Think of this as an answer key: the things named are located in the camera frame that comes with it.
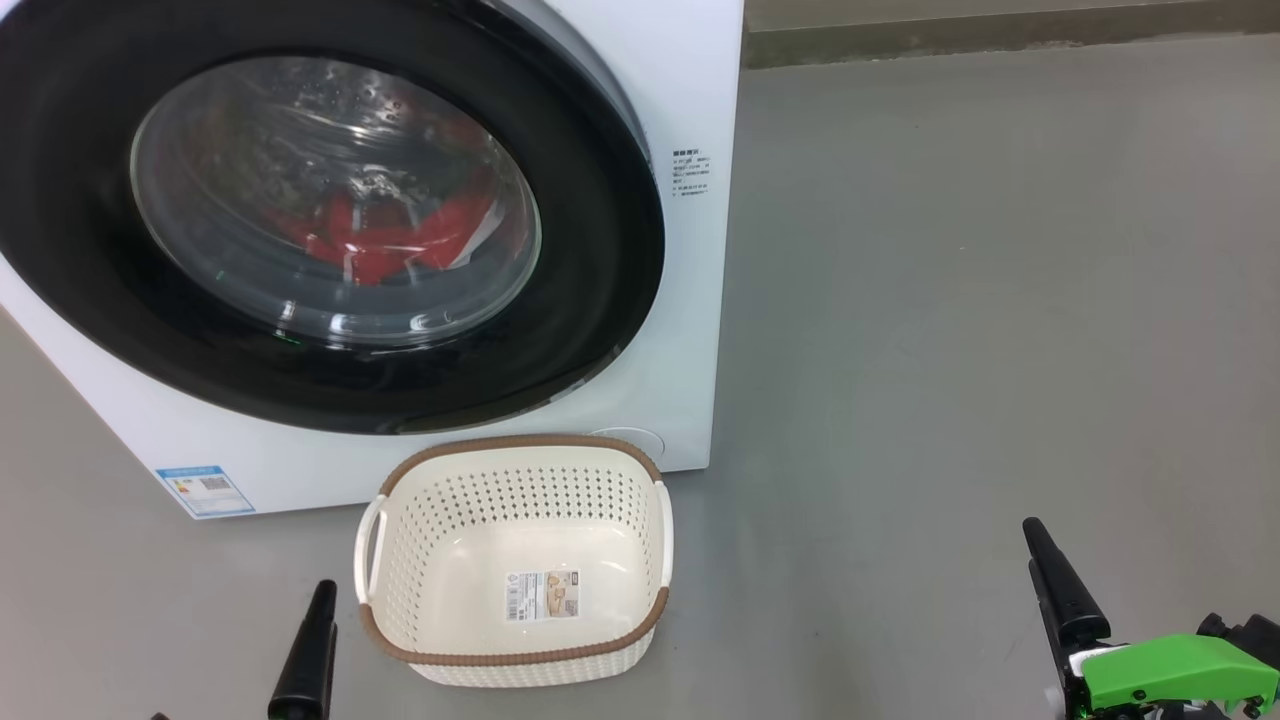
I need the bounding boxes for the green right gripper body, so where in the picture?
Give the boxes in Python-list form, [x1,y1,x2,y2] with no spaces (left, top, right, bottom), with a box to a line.
[1045,610,1280,720]

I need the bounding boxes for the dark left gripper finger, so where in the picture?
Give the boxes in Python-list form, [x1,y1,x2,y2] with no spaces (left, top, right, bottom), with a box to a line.
[267,579,339,720]

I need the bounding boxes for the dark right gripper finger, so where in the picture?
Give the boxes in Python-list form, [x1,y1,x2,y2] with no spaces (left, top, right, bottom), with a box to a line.
[1022,517,1113,653]

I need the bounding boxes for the red garment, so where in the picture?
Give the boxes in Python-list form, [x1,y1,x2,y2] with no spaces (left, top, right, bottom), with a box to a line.
[262,185,501,288]

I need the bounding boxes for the black round washer door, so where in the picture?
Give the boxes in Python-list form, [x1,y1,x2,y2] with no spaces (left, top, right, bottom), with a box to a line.
[0,0,667,436]

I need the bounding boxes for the cream laundry basket brown rim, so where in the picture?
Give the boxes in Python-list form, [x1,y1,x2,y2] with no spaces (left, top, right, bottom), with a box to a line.
[353,434,675,689]

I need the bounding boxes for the product label sticker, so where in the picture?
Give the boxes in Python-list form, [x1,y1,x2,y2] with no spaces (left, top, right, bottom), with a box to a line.
[505,569,582,623]

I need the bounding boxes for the white front-load washing machine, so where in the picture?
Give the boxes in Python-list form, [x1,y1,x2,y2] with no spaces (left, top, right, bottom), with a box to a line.
[0,0,746,521]

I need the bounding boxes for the blue energy label sticker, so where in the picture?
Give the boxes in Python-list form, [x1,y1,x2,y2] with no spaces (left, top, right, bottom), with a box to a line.
[155,464,256,519]

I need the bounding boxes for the round white filter cover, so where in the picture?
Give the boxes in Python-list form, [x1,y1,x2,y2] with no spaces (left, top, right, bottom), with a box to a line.
[585,428,666,471]

